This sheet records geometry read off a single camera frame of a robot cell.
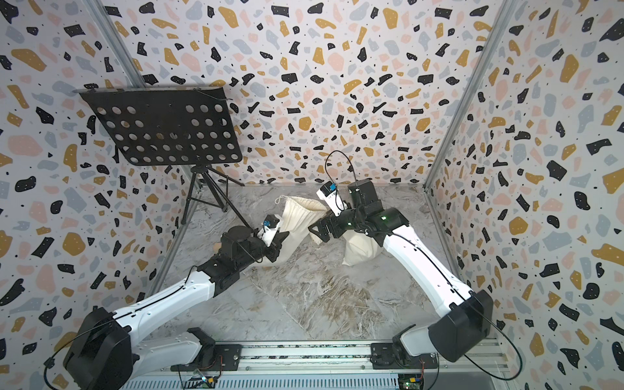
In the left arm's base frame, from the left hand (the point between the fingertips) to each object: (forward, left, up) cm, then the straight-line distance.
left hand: (288, 231), depth 79 cm
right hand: (0, -11, +6) cm, 12 cm away
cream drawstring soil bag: (+3, -3, +5) cm, 7 cm away
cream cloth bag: (-1, -24, -9) cm, 26 cm away
